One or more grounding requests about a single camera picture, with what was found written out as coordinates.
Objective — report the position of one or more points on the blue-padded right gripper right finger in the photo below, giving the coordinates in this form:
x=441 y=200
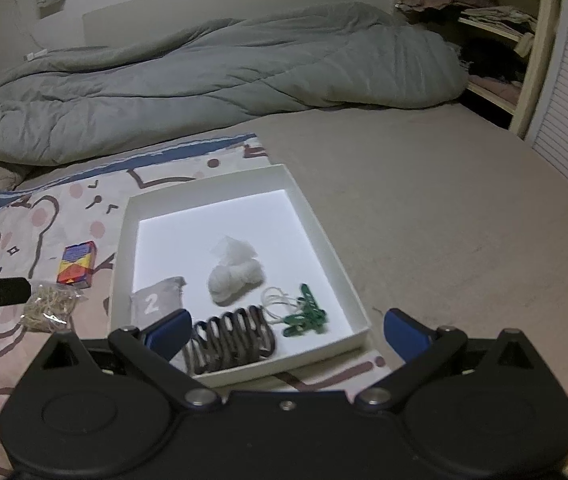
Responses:
x=425 y=352

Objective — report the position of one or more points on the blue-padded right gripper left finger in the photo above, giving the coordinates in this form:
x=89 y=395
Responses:
x=147 y=354

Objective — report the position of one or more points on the bag of rubber bands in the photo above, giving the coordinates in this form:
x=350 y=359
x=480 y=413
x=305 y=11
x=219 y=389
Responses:
x=50 y=307

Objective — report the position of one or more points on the black S-hook bundle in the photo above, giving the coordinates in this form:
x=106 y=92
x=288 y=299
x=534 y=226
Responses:
x=233 y=339

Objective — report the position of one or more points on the green clothes pegs with string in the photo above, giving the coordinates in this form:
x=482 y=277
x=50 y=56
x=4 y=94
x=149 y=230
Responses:
x=298 y=315

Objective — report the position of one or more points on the grey packet with number 2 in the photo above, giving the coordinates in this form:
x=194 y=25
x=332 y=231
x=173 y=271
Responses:
x=150 y=304

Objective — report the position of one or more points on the colourful playing card box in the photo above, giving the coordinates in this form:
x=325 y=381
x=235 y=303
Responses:
x=77 y=264

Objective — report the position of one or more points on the cartoon bear print blanket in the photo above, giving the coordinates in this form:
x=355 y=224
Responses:
x=62 y=236

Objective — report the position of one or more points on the white shallow cardboard box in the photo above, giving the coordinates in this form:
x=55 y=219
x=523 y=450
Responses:
x=172 y=231

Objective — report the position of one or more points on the grey quilted duvet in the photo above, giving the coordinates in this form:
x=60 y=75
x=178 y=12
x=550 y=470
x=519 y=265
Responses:
x=77 y=104

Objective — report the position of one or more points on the cream open wardrobe shelf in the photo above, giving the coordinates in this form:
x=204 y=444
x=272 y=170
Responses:
x=504 y=45

